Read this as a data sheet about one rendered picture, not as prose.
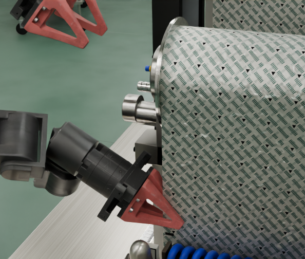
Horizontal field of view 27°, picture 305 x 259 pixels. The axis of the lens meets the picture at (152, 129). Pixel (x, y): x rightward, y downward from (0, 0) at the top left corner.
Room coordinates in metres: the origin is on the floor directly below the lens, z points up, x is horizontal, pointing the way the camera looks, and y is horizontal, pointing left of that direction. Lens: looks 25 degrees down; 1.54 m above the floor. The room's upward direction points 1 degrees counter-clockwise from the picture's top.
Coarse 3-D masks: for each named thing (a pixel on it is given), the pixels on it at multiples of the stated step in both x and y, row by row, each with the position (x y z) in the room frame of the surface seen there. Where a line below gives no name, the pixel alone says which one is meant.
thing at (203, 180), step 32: (192, 160) 0.71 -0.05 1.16; (224, 160) 0.70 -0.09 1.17; (256, 160) 0.68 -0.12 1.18; (288, 160) 0.67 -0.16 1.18; (192, 192) 0.71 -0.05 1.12; (224, 192) 0.70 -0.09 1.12; (256, 192) 0.68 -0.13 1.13; (288, 192) 0.67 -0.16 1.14; (192, 224) 0.71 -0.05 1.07; (224, 224) 0.70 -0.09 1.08; (256, 224) 0.68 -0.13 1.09; (288, 224) 0.67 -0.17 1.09; (256, 256) 0.68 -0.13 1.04; (288, 256) 0.67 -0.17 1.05
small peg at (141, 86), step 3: (141, 81) 0.80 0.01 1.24; (138, 84) 0.80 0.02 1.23; (141, 84) 0.79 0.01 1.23; (144, 84) 0.79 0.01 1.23; (147, 84) 0.79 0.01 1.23; (138, 87) 0.79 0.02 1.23; (141, 87) 0.79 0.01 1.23; (144, 87) 0.79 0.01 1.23; (147, 87) 0.79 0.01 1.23; (138, 90) 0.79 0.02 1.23; (141, 90) 0.79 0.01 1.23; (144, 90) 0.79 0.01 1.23; (147, 90) 0.79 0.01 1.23
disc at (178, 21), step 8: (176, 24) 0.78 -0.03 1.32; (184, 24) 0.82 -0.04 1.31; (168, 32) 0.76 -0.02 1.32; (168, 40) 0.75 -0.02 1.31; (160, 48) 0.74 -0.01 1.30; (160, 56) 0.73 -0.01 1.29; (160, 64) 0.73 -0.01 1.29; (160, 72) 0.73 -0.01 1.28; (160, 80) 0.72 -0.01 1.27; (160, 88) 0.72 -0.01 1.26; (160, 96) 0.72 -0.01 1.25; (160, 104) 0.72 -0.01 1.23; (160, 112) 0.72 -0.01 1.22; (160, 120) 0.73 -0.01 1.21
